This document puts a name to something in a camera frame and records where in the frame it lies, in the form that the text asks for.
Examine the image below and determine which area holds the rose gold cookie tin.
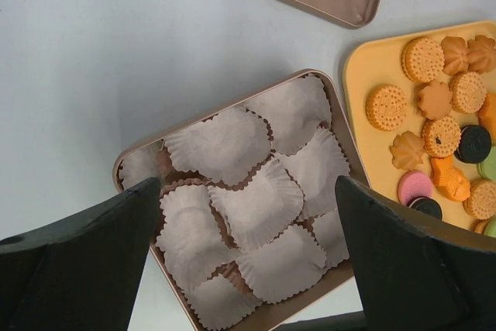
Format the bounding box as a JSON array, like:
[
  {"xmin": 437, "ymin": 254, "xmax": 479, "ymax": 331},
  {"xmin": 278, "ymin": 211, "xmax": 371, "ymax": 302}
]
[{"xmin": 113, "ymin": 69, "xmax": 367, "ymax": 330}]

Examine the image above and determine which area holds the tan sandwich cookie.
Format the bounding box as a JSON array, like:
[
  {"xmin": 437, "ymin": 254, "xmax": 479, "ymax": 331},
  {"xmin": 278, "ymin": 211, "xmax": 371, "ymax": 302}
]
[
  {"xmin": 365, "ymin": 84, "xmax": 408, "ymax": 132},
  {"xmin": 401, "ymin": 37, "xmax": 445, "ymax": 83},
  {"xmin": 451, "ymin": 72, "xmax": 487, "ymax": 114},
  {"xmin": 473, "ymin": 219, "xmax": 491, "ymax": 235},
  {"xmin": 463, "ymin": 179, "xmax": 496, "ymax": 220}
]

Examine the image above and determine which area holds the orange fish cookie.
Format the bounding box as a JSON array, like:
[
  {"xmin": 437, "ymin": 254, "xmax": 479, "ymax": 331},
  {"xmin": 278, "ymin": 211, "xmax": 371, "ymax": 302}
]
[
  {"xmin": 430, "ymin": 155, "xmax": 470, "ymax": 202},
  {"xmin": 477, "ymin": 92, "xmax": 496, "ymax": 144}
]

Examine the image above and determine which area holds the tan sandwich cookie spotted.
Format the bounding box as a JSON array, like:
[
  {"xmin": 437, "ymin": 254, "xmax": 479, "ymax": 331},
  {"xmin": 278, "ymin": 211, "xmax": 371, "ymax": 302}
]
[{"xmin": 421, "ymin": 116, "xmax": 461, "ymax": 158}]

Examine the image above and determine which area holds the pink sandwich cookie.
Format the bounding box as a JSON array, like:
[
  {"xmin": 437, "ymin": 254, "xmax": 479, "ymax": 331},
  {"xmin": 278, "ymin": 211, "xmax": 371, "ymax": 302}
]
[{"xmin": 397, "ymin": 170, "xmax": 434, "ymax": 205}]

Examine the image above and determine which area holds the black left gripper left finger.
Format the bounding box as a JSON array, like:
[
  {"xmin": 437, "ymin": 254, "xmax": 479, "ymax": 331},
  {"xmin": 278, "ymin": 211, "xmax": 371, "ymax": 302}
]
[{"xmin": 1, "ymin": 178, "xmax": 160, "ymax": 330}]

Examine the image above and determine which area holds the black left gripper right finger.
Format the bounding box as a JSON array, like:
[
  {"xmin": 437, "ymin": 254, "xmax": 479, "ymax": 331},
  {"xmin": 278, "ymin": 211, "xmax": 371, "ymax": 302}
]
[{"xmin": 335, "ymin": 176, "xmax": 495, "ymax": 330}]

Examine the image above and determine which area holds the green macaron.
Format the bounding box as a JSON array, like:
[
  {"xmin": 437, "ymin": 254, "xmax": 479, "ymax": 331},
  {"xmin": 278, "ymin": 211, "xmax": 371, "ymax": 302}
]
[
  {"xmin": 483, "ymin": 216, "xmax": 496, "ymax": 238},
  {"xmin": 477, "ymin": 145, "xmax": 496, "ymax": 182}
]

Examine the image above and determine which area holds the flower butter cookie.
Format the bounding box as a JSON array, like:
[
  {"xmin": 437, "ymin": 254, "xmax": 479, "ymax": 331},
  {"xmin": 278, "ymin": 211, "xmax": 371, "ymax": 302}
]
[{"xmin": 417, "ymin": 80, "xmax": 453, "ymax": 120}]

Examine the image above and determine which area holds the swirl butter cookie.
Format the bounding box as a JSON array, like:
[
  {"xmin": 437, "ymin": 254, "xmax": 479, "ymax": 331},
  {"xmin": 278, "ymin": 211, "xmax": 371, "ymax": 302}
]
[
  {"xmin": 467, "ymin": 35, "xmax": 495, "ymax": 74},
  {"xmin": 441, "ymin": 36, "xmax": 470, "ymax": 76},
  {"xmin": 390, "ymin": 131, "xmax": 425, "ymax": 171}
]

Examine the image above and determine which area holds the black sandwich cookie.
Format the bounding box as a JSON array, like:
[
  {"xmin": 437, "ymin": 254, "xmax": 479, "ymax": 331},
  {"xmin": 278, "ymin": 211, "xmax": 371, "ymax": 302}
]
[
  {"xmin": 407, "ymin": 196, "xmax": 443, "ymax": 220},
  {"xmin": 454, "ymin": 125, "xmax": 492, "ymax": 164}
]

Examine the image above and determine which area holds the yellow plastic tray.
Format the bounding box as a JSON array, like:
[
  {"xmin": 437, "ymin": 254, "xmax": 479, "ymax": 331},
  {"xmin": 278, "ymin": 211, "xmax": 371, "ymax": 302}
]
[{"xmin": 344, "ymin": 21, "xmax": 495, "ymax": 253}]

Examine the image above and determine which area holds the white paper cupcake liner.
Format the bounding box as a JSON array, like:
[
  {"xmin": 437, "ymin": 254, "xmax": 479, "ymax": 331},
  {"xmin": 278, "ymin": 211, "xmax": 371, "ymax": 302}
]
[
  {"xmin": 164, "ymin": 107, "xmax": 270, "ymax": 186},
  {"xmin": 275, "ymin": 128, "xmax": 350, "ymax": 220},
  {"xmin": 312, "ymin": 209, "xmax": 350, "ymax": 269},
  {"xmin": 243, "ymin": 75, "xmax": 332, "ymax": 155},
  {"xmin": 208, "ymin": 159, "xmax": 304, "ymax": 251},
  {"xmin": 156, "ymin": 184, "xmax": 239, "ymax": 293},
  {"xmin": 118, "ymin": 141, "xmax": 164, "ymax": 190},
  {"xmin": 236, "ymin": 226, "xmax": 326, "ymax": 304},
  {"xmin": 185, "ymin": 275, "xmax": 263, "ymax": 330}
]

